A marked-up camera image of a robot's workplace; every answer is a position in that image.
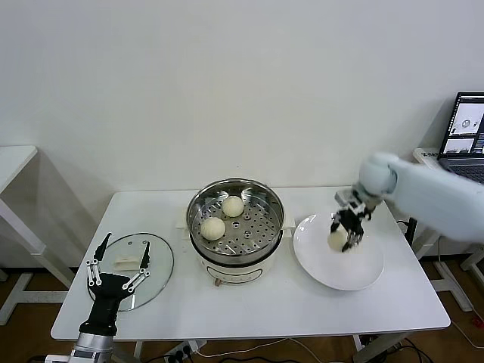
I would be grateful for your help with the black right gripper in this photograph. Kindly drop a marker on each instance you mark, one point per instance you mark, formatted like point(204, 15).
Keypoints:
point(349, 217)

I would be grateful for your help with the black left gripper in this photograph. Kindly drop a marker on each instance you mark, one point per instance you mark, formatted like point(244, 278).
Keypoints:
point(107, 300)

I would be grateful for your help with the white steamed baozi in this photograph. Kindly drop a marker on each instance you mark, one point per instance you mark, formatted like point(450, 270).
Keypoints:
point(336, 242)
point(231, 206)
point(212, 228)

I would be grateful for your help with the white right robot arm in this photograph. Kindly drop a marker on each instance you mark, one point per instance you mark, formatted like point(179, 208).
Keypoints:
point(435, 196)

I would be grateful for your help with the white round plate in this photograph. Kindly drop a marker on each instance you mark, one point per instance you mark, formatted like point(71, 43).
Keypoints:
point(340, 272)

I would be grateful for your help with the white table leg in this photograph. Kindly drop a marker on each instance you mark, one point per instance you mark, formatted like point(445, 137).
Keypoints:
point(138, 351)
point(359, 349)

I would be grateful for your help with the white power strip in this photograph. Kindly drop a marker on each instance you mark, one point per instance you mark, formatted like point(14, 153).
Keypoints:
point(185, 351)

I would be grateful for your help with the white laptop side table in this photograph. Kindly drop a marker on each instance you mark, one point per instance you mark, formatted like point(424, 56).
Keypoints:
point(425, 156)

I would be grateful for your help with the cream electric cooking pot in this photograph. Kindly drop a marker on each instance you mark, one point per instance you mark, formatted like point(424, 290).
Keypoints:
point(234, 274)

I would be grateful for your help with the white empty side table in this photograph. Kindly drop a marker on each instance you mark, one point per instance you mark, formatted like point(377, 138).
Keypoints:
point(15, 159)

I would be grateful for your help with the small red floor object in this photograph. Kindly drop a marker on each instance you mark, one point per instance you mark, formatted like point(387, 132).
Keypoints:
point(473, 321)

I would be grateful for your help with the grey open laptop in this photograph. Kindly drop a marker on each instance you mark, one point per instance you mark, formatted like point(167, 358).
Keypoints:
point(469, 113)

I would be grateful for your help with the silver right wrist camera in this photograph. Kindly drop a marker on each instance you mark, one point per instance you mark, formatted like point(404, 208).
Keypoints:
point(344, 197)

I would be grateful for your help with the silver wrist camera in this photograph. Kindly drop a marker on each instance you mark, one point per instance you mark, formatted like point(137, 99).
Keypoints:
point(56, 358)
point(344, 197)

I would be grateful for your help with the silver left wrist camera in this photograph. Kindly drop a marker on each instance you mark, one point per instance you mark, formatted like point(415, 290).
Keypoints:
point(56, 358)

